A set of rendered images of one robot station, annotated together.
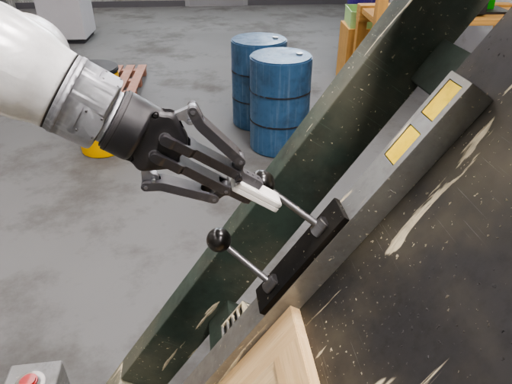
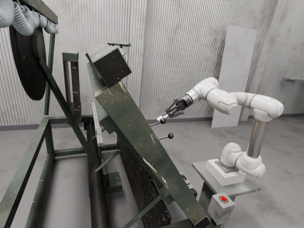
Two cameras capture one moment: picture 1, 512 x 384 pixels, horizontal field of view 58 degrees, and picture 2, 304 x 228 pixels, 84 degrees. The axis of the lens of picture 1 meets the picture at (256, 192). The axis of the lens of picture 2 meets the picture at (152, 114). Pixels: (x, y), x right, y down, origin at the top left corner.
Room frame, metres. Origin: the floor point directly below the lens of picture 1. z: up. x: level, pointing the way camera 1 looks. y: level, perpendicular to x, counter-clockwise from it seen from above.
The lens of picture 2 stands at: (1.42, -0.33, 1.93)
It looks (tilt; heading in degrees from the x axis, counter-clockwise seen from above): 21 degrees down; 164
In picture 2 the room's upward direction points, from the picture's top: 6 degrees clockwise
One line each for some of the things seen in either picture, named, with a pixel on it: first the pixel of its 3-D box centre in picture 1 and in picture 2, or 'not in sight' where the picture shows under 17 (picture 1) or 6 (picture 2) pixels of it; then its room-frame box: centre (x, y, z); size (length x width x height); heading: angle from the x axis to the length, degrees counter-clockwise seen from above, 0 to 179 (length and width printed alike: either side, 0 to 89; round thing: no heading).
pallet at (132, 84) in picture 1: (111, 82); not in sight; (5.34, 1.73, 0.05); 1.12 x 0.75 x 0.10; 2
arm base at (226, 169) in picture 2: not in sight; (225, 163); (0.20, 0.89, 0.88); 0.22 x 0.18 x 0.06; 6
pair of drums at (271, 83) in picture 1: (268, 91); not in sight; (4.03, -0.12, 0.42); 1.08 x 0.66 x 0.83; 5
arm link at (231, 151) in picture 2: not in sight; (231, 153); (0.23, 0.89, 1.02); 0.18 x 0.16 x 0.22; 19
